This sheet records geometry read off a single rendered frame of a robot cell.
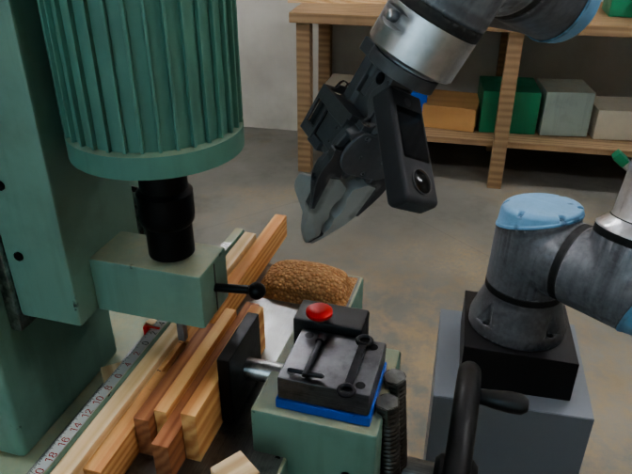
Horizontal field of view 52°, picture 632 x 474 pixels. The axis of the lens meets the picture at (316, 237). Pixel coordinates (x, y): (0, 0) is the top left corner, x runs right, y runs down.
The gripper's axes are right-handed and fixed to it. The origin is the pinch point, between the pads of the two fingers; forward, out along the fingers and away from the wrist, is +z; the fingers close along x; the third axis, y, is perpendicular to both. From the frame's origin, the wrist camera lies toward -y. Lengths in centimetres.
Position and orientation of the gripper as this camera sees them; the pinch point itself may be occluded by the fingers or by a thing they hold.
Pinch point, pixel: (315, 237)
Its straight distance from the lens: 68.7
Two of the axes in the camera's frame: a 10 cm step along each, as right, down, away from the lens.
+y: -4.3, -6.5, 6.3
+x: -7.7, -1.0, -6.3
